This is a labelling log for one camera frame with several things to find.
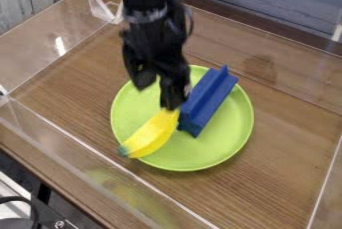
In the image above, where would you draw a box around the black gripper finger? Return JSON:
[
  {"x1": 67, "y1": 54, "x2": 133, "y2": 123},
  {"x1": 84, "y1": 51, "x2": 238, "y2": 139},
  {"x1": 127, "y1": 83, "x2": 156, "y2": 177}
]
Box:
[
  {"x1": 123, "y1": 47, "x2": 156, "y2": 91},
  {"x1": 159, "y1": 71, "x2": 192, "y2": 111}
]

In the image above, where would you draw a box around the blue plastic block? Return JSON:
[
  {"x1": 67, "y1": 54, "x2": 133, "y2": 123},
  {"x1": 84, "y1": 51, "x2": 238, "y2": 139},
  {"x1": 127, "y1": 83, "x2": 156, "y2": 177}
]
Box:
[{"x1": 178, "y1": 66, "x2": 238, "y2": 138}]

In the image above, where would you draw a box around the black cable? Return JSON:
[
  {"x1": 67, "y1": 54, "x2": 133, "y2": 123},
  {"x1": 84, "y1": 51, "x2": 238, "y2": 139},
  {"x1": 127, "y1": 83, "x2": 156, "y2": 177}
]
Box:
[{"x1": 0, "y1": 196, "x2": 41, "y2": 229}]

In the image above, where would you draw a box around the clear acrylic corner bracket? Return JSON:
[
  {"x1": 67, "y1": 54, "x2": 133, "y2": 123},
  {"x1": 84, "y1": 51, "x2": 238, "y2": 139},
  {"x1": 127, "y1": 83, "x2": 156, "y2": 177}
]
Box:
[{"x1": 88, "y1": 0, "x2": 124, "y2": 25}]

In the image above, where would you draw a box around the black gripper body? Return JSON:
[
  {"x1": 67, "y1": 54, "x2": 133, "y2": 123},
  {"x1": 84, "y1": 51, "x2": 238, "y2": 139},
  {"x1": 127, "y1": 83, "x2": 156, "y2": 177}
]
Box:
[{"x1": 119, "y1": 12, "x2": 194, "y2": 81}]

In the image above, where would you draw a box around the yellow toy banana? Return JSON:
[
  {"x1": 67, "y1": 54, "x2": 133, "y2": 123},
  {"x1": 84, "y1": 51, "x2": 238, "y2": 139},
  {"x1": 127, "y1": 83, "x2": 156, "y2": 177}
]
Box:
[{"x1": 117, "y1": 109, "x2": 180, "y2": 158}]

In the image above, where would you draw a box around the green round plate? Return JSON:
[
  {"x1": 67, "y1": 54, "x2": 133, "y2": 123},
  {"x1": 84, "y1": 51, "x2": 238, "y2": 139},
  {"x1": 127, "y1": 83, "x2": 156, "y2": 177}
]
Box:
[{"x1": 109, "y1": 66, "x2": 254, "y2": 172}]

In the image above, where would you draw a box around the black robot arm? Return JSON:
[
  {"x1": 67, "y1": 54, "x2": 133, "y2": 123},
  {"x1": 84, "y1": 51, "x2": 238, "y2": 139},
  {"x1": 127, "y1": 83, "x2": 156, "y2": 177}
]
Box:
[{"x1": 120, "y1": 0, "x2": 192, "y2": 111}]

